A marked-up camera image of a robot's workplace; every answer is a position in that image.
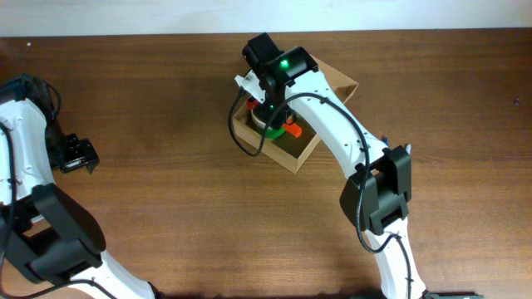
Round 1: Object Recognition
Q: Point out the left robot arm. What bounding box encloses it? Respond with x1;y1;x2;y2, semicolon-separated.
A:
1;74;163;299

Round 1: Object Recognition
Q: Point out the cream masking tape roll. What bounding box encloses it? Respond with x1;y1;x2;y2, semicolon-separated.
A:
250;110;267;130

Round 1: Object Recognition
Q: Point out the orange utility knife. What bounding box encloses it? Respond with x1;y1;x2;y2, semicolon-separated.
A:
246;97;303;140

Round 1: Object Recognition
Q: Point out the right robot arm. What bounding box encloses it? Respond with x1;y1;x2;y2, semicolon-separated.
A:
235;33;437;299

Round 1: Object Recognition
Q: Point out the green tape roll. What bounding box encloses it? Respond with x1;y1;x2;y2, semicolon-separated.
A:
256;126;286;140

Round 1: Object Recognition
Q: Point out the brown cardboard box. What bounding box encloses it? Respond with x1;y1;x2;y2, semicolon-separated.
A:
232;61;364;174

